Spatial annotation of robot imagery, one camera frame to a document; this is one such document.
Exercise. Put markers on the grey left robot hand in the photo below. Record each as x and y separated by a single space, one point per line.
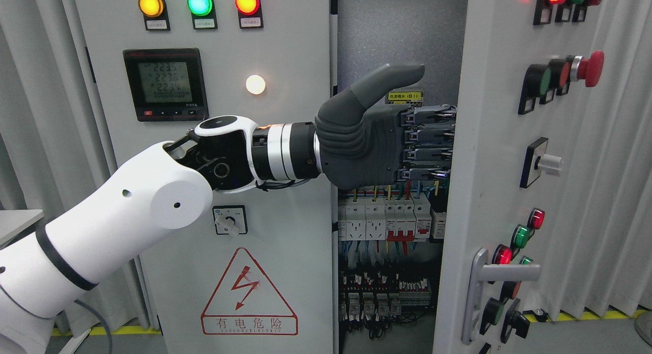
362 142

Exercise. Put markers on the grey cabinet door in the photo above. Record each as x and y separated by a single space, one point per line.
514 88
289 230

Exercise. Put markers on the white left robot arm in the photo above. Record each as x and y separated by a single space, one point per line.
164 188

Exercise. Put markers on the red indicator lamp left door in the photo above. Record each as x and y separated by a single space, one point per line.
249 14

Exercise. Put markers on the green indicator lamp left door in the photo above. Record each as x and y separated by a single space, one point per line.
203 14

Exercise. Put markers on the yellow indicator lamp left door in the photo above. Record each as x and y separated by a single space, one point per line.
155 15

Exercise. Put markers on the metal power supply module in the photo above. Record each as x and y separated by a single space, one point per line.
408 95

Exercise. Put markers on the white socket breaker row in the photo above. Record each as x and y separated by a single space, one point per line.
395 220

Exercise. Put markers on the black surge protector block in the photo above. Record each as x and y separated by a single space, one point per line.
438 225

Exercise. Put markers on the white lit indicator lamp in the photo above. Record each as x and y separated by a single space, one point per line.
255 84

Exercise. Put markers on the relay and terminal row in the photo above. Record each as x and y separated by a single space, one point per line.
375 297

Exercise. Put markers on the red electric hazard warning sticker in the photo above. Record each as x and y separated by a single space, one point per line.
246 302

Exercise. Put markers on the black digital power meter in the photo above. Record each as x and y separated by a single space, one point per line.
166 84

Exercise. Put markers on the red emergency stop mushroom button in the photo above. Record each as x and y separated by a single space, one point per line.
586 68

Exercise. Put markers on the grey curtain right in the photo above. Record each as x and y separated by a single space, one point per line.
599 246

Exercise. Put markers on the grey curtain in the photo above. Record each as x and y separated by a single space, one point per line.
56 149
599 246

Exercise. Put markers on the grey curtain left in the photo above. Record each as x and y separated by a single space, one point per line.
56 149

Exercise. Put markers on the white desk corner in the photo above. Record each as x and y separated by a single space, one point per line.
14 222

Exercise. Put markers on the rotary selector switch left door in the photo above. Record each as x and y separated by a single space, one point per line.
230 220

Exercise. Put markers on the silver door lever handle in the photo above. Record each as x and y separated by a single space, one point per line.
481 272

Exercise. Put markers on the white rotary switch right door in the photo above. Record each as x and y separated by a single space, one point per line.
537 161

